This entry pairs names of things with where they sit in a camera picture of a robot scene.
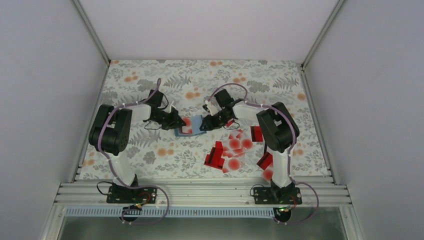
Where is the floral patterned table mat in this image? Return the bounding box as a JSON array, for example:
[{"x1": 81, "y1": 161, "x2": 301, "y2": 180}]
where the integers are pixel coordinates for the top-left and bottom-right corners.
[{"x1": 78, "y1": 59, "x2": 329, "y2": 181}]

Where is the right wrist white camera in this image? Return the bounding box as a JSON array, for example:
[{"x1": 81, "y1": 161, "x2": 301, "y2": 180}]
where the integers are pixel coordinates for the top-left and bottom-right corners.
[{"x1": 202, "y1": 100, "x2": 219, "y2": 116}]

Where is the red black striped card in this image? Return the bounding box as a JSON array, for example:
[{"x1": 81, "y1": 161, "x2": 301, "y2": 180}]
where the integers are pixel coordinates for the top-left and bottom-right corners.
[{"x1": 224, "y1": 119, "x2": 235, "y2": 128}]

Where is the dark red striped card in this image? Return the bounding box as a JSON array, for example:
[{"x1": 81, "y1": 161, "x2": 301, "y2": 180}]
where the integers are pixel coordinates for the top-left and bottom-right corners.
[{"x1": 250, "y1": 126, "x2": 264, "y2": 143}]

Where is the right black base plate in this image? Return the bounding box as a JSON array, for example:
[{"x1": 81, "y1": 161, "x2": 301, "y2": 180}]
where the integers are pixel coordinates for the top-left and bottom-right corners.
[{"x1": 252, "y1": 186, "x2": 303, "y2": 205}]

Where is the wrist white camera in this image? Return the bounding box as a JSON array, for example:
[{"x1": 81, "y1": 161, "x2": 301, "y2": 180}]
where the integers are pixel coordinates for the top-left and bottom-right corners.
[
  {"x1": 165, "y1": 101, "x2": 176, "y2": 114},
  {"x1": 202, "y1": 100, "x2": 219, "y2": 116}
]

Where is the blue slotted cable duct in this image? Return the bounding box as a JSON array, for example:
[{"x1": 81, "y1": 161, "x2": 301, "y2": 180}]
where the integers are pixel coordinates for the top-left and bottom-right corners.
[{"x1": 64, "y1": 206, "x2": 274, "y2": 219}]

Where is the red card with stripe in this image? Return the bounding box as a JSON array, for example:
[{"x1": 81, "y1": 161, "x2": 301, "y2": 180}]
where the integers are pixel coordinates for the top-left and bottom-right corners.
[{"x1": 204, "y1": 141, "x2": 225, "y2": 170}]

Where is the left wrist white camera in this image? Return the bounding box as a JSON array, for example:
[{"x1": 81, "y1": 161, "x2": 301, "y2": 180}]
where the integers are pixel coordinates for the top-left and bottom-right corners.
[{"x1": 165, "y1": 101, "x2": 176, "y2": 114}]

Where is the aluminium rail frame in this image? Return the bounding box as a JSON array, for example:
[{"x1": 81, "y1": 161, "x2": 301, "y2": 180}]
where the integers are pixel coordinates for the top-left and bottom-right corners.
[{"x1": 54, "y1": 176, "x2": 352, "y2": 207}]

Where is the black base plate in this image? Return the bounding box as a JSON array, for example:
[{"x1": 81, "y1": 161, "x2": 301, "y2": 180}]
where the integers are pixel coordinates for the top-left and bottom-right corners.
[
  {"x1": 252, "y1": 186, "x2": 303, "y2": 205},
  {"x1": 106, "y1": 185, "x2": 158, "y2": 204}
]

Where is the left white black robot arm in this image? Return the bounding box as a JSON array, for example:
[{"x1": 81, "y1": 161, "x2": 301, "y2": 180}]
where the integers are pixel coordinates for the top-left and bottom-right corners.
[{"x1": 88, "y1": 89, "x2": 187, "y2": 203}]

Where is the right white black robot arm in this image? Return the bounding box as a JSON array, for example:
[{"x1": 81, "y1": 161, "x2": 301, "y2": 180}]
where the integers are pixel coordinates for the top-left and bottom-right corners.
[{"x1": 200, "y1": 89, "x2": 300, "y2": 204}]

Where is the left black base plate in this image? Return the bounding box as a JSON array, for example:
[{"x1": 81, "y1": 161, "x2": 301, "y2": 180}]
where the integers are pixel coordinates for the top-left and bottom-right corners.
[{"x1": 106, "y1": 185, "x2": 158, "y2": 204}]

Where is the teal leather card holder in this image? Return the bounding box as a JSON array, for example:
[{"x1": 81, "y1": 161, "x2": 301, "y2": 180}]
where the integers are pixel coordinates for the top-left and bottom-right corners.
[{"x1": 174, "y1": 115, "x2": 206, "y2": 137}]

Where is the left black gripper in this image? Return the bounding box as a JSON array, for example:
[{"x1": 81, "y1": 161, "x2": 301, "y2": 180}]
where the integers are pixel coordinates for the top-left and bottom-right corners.
[{"x1": 150, "y1": 108, "x2": 186, "y2": 130}]

